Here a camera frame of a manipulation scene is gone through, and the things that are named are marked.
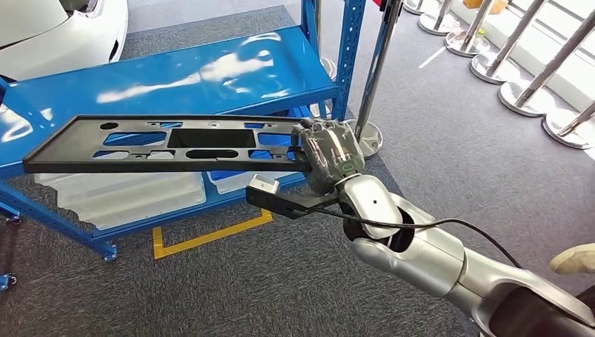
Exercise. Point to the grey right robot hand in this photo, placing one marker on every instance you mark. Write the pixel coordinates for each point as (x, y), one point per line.
(332, 153)

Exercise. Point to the long black plastic part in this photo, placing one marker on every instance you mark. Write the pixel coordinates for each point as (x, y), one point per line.
(60, 144)

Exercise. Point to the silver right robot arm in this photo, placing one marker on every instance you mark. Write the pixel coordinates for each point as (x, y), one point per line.
(418, 260)

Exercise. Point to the blue metal shelf rack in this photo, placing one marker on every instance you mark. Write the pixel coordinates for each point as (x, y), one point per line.
(162, 69)

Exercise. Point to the chrome barrier stanchion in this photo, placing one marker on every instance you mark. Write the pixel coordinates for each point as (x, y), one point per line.
(467, 44)
(565, 132)
(495, 69)
(420, 5)
(525, 100)
(372, 69)
(329, 69)
(439, 23)

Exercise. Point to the large white plastic bin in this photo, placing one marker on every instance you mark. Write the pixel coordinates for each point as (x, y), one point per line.
(130, 200)

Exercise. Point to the orange object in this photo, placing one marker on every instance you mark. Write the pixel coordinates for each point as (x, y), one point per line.
(483, 4)

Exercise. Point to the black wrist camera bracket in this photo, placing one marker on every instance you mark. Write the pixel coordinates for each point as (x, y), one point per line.
(288, 207)

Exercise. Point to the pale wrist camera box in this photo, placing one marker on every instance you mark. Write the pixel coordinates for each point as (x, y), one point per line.
(265, 182)

